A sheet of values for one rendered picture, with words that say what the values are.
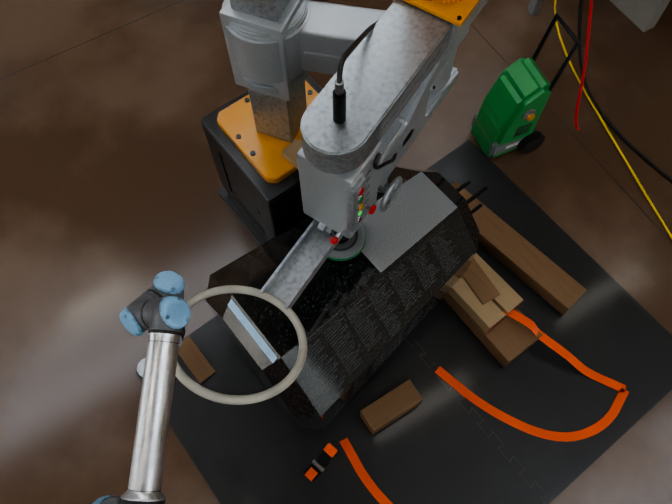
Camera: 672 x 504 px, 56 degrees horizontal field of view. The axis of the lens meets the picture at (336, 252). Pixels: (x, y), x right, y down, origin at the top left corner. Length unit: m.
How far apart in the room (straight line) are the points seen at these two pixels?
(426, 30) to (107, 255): 2.37
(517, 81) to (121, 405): 2.74
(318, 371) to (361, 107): 1.16
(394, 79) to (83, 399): 2.39
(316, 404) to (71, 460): 1.42
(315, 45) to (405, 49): 0.49
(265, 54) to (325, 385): 1.35
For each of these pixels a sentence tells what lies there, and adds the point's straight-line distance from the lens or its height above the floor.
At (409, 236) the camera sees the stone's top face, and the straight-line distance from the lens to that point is 2.76.
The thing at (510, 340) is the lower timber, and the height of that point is 0.14.
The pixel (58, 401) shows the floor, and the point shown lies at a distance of 3.69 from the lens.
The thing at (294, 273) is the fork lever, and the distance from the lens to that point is 2.40.
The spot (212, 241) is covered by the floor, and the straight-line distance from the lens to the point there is 3.75.
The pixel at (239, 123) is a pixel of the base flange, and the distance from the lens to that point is 3.18.
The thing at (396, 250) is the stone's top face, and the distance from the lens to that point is 2.73.
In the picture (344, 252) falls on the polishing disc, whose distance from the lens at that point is 2.65.
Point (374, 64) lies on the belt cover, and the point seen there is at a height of 1.72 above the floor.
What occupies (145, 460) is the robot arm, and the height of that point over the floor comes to 1.59.
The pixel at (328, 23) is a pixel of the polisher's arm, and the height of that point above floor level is 1.50.
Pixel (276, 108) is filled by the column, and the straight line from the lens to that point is 2.90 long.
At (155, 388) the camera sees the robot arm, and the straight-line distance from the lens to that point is 1.80.
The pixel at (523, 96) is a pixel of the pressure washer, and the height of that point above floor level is 0.53.
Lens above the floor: 3.32
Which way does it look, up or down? 66 degrees down
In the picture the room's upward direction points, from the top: 1 degrees counter-clockwise
